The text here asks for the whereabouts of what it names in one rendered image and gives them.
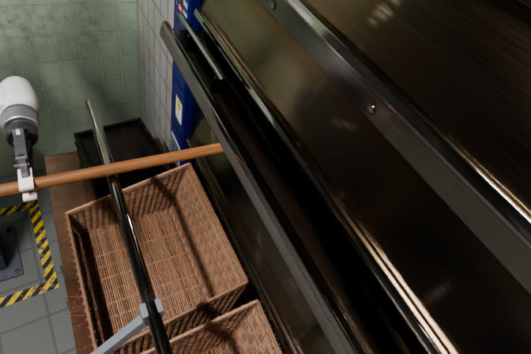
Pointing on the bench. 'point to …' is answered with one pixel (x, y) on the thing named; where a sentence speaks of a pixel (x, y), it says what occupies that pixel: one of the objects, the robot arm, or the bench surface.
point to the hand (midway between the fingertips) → (27, 184)
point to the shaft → (112, 168)
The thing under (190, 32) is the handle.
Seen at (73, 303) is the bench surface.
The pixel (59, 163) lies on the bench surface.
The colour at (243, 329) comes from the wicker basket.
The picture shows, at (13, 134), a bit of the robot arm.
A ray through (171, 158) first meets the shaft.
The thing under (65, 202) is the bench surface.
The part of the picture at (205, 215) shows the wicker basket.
